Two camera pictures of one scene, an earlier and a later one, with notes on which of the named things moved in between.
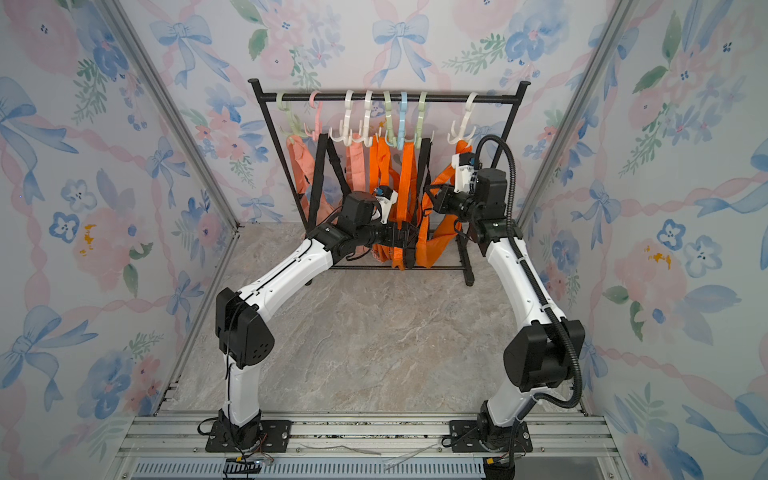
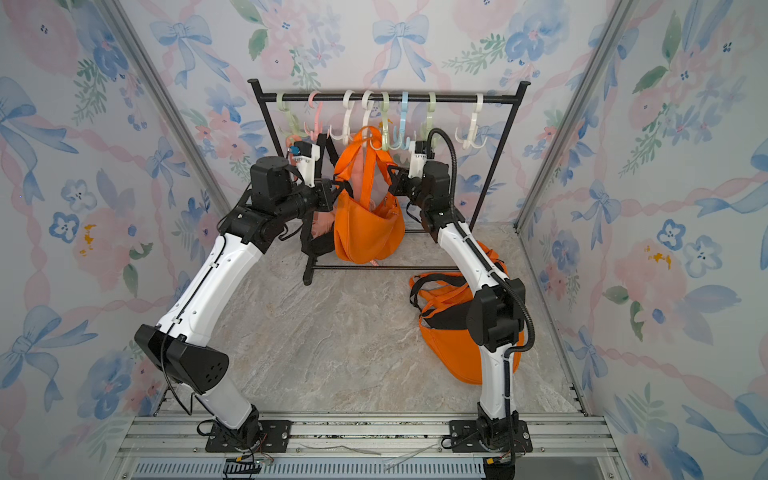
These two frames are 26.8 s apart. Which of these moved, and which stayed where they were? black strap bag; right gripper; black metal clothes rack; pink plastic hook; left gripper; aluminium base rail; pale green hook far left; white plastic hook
Moved: right gripper; black strap bag; left gripper
Stayed: black metal clothes rack; pink plastic hook; pale green hook far left; aluminium base rail; white plastic hook
